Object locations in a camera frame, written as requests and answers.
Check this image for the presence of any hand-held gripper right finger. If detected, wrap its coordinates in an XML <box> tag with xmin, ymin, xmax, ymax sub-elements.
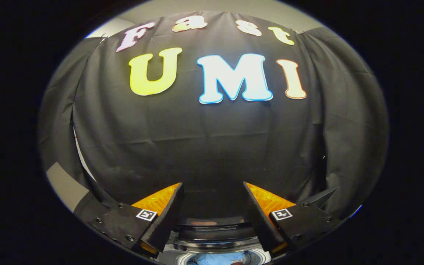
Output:
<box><xmin>242</xmin><ymin>181</ymin><xmax>342</xmax><ymax>259</ymax></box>

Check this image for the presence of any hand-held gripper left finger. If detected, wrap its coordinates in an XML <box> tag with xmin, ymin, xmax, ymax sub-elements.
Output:
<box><xmin>87</xmin><ymin>183</ymin><xmax>185</xmax><ymax>258</ymax></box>

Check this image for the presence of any light blue polo shirt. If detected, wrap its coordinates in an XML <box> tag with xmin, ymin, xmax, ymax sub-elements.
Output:
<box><xmin>196</xmin><ymin>252</ymin><xmax>248</xmax><ymax>265</ymax></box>

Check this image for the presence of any black backdrop cloth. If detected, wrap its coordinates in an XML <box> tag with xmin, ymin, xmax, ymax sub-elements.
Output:
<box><xmin>38</xmin><ymin>10</ymin><xmax>389</xmax><ymax>221</ymax></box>

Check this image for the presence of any grey cabinet with dark top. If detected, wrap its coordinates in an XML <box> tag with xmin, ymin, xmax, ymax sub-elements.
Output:
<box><xmin>46</xmin><ymin>161</ymin><xmax>121</xmax><ymax>223</ymax></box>

